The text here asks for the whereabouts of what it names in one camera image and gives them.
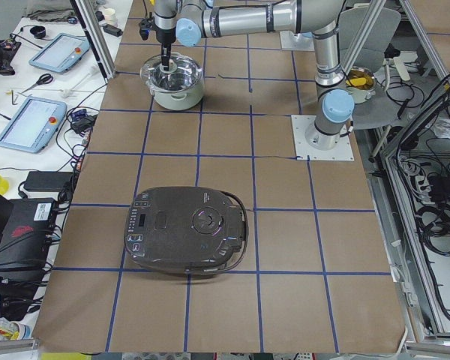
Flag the blue teach pendant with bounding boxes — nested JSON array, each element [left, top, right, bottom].
[[28, 33, 90, 73], [0, 96, 68, 153]]

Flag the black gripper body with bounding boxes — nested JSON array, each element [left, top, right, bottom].
[[155, 28, 176, 47]]

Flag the black scissors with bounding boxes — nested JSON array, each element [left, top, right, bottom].
[[25, 73, 54, 92]]

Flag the glass pot lid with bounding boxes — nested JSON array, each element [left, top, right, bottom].
[[139, 52, 203, 93]]

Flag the pale green cooking pot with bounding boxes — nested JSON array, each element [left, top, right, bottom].
[[148, 77, 205, 111]]

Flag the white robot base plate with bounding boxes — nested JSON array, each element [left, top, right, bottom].
[[291, 115, 354, 161]]

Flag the aluminium frame post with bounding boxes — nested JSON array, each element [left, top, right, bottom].
[[70, 0, 116, 80]]

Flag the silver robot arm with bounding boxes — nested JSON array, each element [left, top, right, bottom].
[[153, 1, 354, 151]]

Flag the dark brown rice cooker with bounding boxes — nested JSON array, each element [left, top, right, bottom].
[[124, 186, 249, 275]]

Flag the blue teach pendant lower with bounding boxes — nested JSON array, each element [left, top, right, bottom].
[[0, 96, 68, 153]]

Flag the black red computer box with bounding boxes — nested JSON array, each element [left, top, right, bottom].
[[0, 185, 59, 301]]

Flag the steel pot at edge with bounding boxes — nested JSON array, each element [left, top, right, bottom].
[[346, 67, 377, 104]]

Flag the black power adapter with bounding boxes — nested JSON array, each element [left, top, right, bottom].
[[23, 171, 72, 192]]

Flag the blue teach pendant upper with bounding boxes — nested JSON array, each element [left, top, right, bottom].
[[28, 33, 90, 73]]

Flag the grey chair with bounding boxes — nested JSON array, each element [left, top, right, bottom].
[[339, 7, 401, 130]]

